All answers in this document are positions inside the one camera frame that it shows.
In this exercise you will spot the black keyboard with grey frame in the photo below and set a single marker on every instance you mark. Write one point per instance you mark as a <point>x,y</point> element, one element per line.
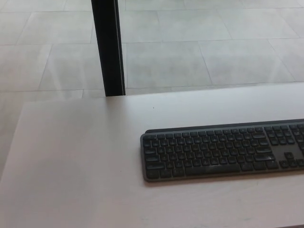
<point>213,152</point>

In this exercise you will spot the black vertical post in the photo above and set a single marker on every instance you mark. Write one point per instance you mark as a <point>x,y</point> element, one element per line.
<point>108,47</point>

